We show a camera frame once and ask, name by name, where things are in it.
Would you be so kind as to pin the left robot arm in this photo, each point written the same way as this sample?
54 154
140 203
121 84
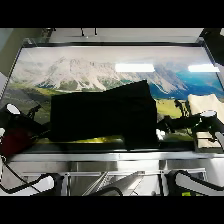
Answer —
15 116

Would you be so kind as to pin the red garment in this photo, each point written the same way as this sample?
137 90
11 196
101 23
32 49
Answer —
15 140

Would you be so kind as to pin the black garment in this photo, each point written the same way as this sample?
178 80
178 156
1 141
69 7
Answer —
103 113

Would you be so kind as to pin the silver frame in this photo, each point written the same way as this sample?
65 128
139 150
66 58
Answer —
100 160

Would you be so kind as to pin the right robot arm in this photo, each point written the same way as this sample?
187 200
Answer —
203 121

